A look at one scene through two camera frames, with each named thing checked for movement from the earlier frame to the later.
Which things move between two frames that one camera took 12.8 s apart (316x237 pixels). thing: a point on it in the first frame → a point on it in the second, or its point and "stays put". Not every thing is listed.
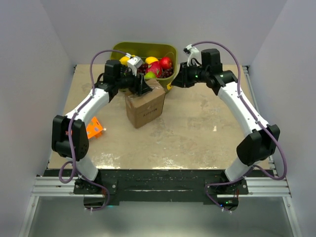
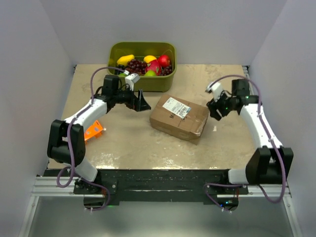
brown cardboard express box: x=143 y=108 → x=178 y=117
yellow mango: x=123 y=60 stays put
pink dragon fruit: x=156 y=67 stays put
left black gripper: x=139 y=86 → x=139 y=105
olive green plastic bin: x=144 y=50 stays put
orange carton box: x=94 y=128 stays put
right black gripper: x=182 y=80 → x=213 y=106
